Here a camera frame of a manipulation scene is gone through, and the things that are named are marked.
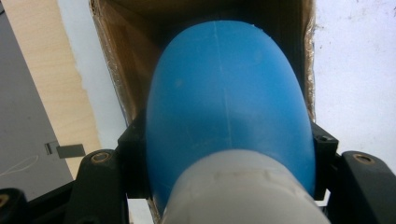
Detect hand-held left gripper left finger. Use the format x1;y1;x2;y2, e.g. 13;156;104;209
117;109;149;201

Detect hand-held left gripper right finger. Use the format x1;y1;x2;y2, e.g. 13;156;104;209
310;120;340;202

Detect blue bottle with white cap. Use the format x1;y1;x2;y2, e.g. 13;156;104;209
145;20;332;224

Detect dark tape tab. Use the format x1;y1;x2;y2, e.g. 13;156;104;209
44;140;87;160

